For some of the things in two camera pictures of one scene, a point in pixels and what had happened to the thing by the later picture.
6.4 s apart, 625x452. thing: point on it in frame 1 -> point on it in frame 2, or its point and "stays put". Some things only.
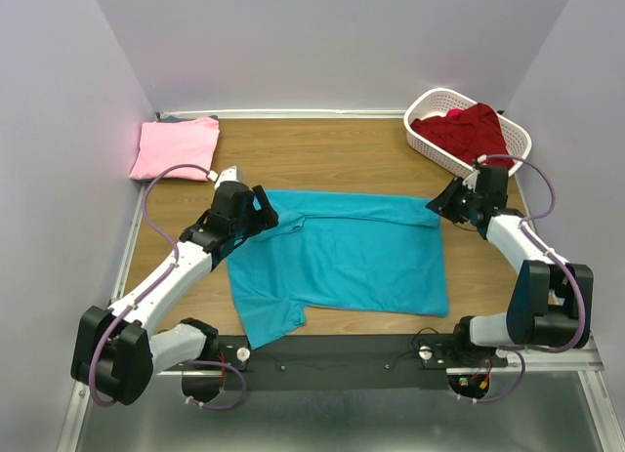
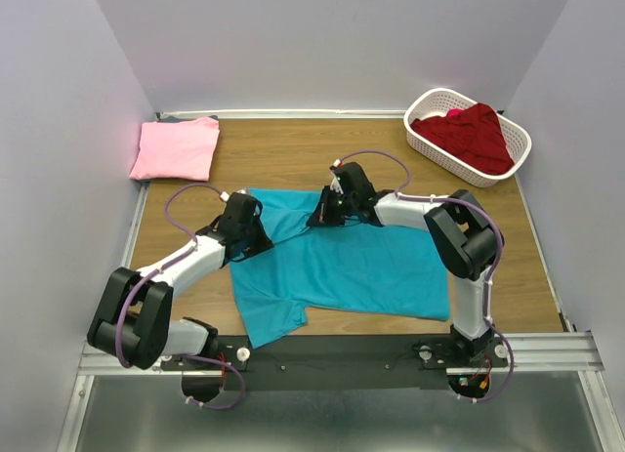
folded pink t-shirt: (182, 141) stays put
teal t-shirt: (340, 252) stays put
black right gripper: (442, 202) -> (321, 214)
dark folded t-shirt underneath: (172, 118) stays put
